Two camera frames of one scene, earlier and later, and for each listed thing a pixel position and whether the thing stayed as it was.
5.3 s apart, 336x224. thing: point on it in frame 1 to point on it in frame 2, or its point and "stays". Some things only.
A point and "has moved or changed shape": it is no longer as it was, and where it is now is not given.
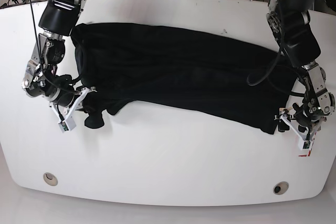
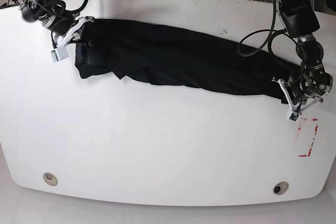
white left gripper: [84, 93] to [82, 21]
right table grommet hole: [280, 188] stays
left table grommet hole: [50, 179] stays
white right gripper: [284, 125] to [291, 106]
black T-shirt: [215, 75] has moved or changed shape
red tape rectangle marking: [310, 151] stays
